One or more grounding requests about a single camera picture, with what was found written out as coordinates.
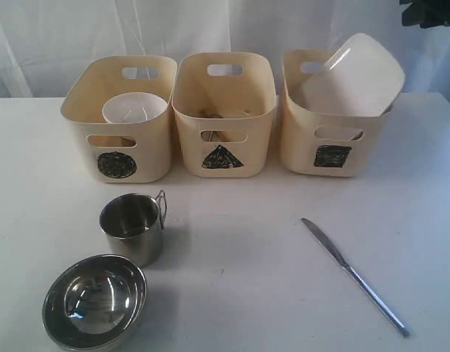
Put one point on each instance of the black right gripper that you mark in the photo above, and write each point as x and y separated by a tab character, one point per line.
426	13

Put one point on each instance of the white square plate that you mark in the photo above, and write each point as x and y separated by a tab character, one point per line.
361	79

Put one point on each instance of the wooden chopstick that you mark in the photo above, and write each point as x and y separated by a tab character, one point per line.
205	134

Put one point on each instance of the steel table knife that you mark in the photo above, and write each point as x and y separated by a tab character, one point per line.
331	248

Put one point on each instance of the white round bowl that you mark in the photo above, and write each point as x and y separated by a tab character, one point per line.
133	107

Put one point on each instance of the steel mug wire handle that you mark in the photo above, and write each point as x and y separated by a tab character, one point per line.
133	225

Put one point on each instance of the cream bin with square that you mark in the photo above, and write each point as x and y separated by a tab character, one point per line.
314	143

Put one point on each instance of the cream bin with triangle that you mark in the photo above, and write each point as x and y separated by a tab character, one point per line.
239	86

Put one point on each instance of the cream bin with circle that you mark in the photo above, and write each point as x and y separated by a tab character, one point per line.
150	159

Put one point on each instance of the white curtain backdrop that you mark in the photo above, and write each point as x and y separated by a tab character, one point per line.
45	45

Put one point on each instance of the stainless steel bowl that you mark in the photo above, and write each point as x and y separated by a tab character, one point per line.
95	304

